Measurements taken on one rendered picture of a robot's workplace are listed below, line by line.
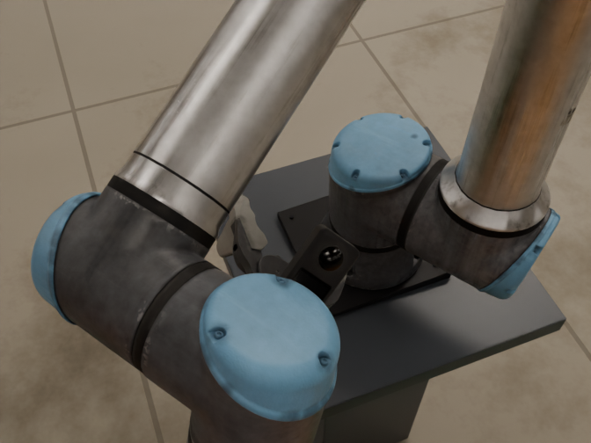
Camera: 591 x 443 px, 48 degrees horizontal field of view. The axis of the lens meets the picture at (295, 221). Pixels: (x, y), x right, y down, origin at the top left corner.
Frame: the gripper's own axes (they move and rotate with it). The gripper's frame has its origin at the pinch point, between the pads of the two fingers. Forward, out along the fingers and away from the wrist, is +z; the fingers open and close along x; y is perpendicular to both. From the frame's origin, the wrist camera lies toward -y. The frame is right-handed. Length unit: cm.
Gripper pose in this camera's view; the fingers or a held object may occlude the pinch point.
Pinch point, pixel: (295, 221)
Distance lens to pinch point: 76.2
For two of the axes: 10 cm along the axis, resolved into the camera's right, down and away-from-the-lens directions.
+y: -5.7, 6.3, 5.3
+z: 1.0, -5.9, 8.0
